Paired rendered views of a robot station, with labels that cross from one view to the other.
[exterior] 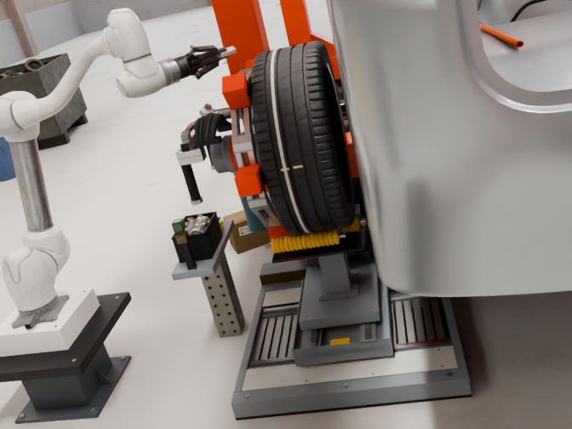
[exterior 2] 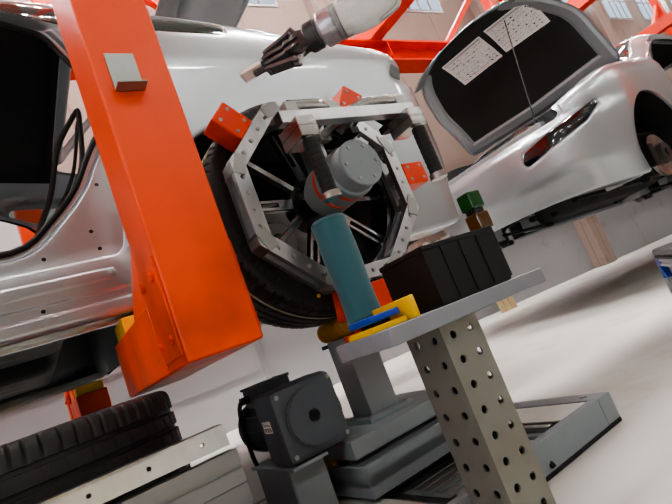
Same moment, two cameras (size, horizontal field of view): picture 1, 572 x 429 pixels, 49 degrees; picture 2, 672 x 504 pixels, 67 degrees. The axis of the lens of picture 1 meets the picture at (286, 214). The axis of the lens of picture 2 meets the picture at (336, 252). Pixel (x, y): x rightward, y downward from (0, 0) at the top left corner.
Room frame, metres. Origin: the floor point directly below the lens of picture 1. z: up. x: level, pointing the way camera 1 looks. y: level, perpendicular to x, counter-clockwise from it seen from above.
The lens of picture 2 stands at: (3.22, 0.94, 0.46)
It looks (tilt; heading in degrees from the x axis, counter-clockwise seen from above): 9 degrees up; 223
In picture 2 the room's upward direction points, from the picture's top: 21 degrees counter-clockwise
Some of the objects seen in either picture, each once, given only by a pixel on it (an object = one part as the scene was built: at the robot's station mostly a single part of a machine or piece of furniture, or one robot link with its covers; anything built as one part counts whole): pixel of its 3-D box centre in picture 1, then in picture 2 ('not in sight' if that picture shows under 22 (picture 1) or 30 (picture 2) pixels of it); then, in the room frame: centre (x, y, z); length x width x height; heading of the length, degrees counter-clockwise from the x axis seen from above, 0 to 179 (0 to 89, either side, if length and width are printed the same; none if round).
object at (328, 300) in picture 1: (334, 266); (365, 381); (2.16, -0.14, 0.32); 0.40 x 0.30 x 0.28; 168
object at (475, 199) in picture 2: (179, 225); (470, 201); (2.18, 0.40, 0.64); 0.04 x 0.04 x 0.04; 78
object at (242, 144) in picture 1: (261, 148); (328, 191); (2.20, 0.03, 0.85); 0.54 x 0.07 x 0.54; 168
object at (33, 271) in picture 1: (27, 275); not in sight; (2.25, 1.03, 0.56); 0.18 x 0.16 x 0.22; 173
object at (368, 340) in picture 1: (343, 313); (401, 440); (2.12, -0.13, 0.13); 0.50 x 0.36 x 0.10; 168
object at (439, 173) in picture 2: (191, 182); (427, 151); (2.08, 0.29, 0.83); 0.04 x 0.04 x 0.16
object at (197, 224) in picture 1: (197, 235); (443, 270); (2.34, 0.37, 0.51); 0.20 x 0.14 x 0.13; 167
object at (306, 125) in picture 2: not in sight; (299, 133); (2.41, 0.20, 0.93); 0.09 x 0.05 x 0.05; 78
